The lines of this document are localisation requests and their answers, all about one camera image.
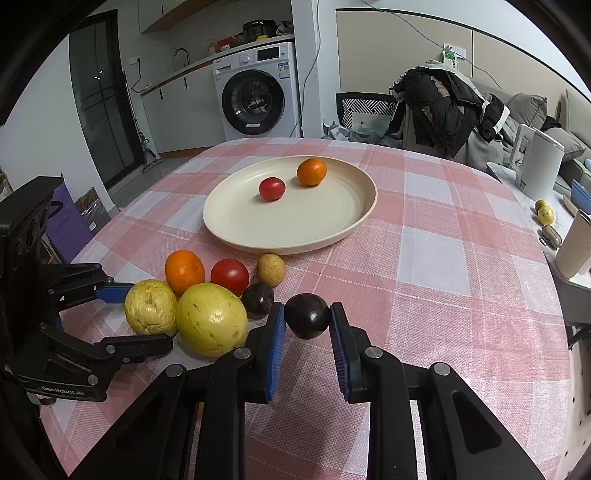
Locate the smooth yellow guava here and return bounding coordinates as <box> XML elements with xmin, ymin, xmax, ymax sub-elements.
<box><xmin>176</xmin><ymin>283</ymin><xmax>249</xmax><ymax>357</ymax></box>

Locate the white counter cabinet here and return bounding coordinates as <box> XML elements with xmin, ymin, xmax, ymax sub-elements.
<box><xmin>139</xmin><ymin>60</ymin><xmax>218</xmax><ymax>155</ymax></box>

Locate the small red tomato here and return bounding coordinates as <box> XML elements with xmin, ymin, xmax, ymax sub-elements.
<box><xmin>259</xmin><ymin>176</ymin><xmax>286</xmax><ymax>202</ymax></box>

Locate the black pot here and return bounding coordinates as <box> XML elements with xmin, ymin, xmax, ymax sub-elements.
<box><xmin>242</xmin><ymin>19</ymin><xmax>276</xmax><ymax>40</ymax></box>

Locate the pink checked tablecloth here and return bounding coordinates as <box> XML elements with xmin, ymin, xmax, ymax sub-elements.
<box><xmin>39</xmin><ymin>137</ymin><xmax>573</xmax><ymax>480</ymax></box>

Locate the patterned black chair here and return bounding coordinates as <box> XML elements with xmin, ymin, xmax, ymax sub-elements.
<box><xmin>335</xmin><ymin>92</ymin><xmax>400</xmax><ymax>139</ymax></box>

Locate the mop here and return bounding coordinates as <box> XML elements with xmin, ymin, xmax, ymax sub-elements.
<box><xmin>122</xmin><ymin>71</ymin><xmax>162</xmax><ymax>174</ymax></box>

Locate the grey pillow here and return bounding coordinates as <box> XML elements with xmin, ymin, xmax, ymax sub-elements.
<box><xmin>505</xmin><ymin>93</ymin><xmax>548</xmax><ymax>130</ymax></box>

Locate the wrinkled yellow guava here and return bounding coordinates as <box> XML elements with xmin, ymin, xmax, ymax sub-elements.
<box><xmin>124</xmin><ymin>279</ymin><xmax>179</xmax><ymax>336</ymax></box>

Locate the white washing machine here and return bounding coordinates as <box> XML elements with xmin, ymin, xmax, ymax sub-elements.
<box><xmin>212</xmin><ymin>41</ymin><xmax>302</xmax><ymax>141</ymax></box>

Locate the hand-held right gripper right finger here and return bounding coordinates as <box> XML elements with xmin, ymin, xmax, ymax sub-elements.
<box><xmin>329</xmin><ymin>302</ymin><xmax>546</xmax><ymax>480</ymax></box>

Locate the grey sofa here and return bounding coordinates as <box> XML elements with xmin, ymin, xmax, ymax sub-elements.
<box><xmin>462</xmin><ymin>76</ymin><xmax>591</xmax><ymax>195</ymax></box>

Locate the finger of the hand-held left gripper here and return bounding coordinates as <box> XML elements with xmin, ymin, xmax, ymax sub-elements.
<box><xmin>41</xmin><ymin>325</ymin><xmax>174</xmax><ymax>374</ymax></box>
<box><xmin>48</xmin><ymin>264</ymin><xmax>134</xmax><ymax>309</ymax></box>

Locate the white hanging cable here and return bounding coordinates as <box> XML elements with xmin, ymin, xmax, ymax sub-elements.
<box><xmin>291</xmin><ymin>14</ymin><xmax>320</xmax><ymax>138</ymax></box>

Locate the purple bag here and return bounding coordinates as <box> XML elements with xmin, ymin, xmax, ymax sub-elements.
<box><xmin>46</xmin><ymin>185</ymin><xmax>93</xmax><ymax>264</ymax></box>

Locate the white side table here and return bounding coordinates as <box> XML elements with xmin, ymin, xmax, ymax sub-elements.
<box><xmin>487</xmin><ymin>164</ymin><xmax>591</xmax><ymax>324</ymax></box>

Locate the cream tumbler cup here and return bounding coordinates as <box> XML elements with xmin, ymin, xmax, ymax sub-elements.
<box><xmin>555</xmin><ymin>215</ymin><xmax>591</xmax><ymax>280</ymax></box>

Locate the grey garment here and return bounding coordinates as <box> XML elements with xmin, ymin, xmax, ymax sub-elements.
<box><xmin>466</xmin><ymin>129</ymin><xmax>513</xmax><ymax>171</ymax></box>

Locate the dark glass door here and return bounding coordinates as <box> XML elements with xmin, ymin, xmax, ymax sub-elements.
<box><xmin>69</xmin><ymin>9</ymin><xmax>141</xmax><ymax>190</ymax></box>

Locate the blue bowl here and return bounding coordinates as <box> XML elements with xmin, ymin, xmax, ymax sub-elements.
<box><xmin>571</xmin><ymin>180</ymin><xmax>591</xmax><ymax>220</ymax></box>

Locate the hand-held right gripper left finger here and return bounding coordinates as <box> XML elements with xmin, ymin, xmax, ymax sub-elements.
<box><xmin>69</xmin><ymin>302</ymin><xmax>287</xmax><ymax>480</ymax></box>

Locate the black jacket pile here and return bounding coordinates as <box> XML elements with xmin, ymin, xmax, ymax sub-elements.
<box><xmin>388</xmin><ymin>67</ymin><xmax>511</xmax><ymax>160</ymax></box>

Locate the large orange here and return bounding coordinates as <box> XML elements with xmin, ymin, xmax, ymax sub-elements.
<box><xmin>165</xmin><ymin>250</ymin><xmax>206</xmax><ymax>296</ymax></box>

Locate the dark plum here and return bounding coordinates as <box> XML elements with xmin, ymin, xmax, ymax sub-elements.
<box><xmin>285</xmin><ymin>293</ymin><xmax>331</xmax><ymax>340</ymax></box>
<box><xmin>241</xmin><ymin>283</ymin><xmax>275</xmax><ymax>318</ymax></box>

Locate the crumpled white bag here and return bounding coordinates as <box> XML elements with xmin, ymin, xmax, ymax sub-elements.
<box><xmin>323</xmin><ymin>115</ymin><xmax>402</xmax><ymax>148</ymax></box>

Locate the brown longan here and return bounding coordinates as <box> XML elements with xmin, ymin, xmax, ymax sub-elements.
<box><xmin>257</xmin><ymin>253</ymin><xmax>286</xmax><ymax>288</ymax></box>

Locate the large red tomato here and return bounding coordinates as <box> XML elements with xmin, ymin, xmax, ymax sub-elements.
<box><xmin>211</xmin><ymin>258</ymin><xmax>250</xmax><ymax>297</ymax></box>

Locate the white electric kettle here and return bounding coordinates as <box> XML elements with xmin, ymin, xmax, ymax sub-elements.
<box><xmin>512</xmin><ymin>124</ymin><xmax>565</xmax><ymax>199</ymax></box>

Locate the small orange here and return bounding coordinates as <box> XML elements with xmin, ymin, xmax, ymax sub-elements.
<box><xmin>297</xmin><ymin>158</ymin><xmax>328</xmax><ymax>188</ymax></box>

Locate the wall cabinet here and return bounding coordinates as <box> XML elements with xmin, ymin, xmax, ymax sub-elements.
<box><xmin>139</xmin><ymin>0</ymin><xmax>206</xmax><ymax>34</ymax></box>

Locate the cream round plate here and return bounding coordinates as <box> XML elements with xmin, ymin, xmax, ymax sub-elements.
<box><xmin>203</xmin><ymin>156</ymin><xmax>378</xmax><ymax>256</ymax></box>

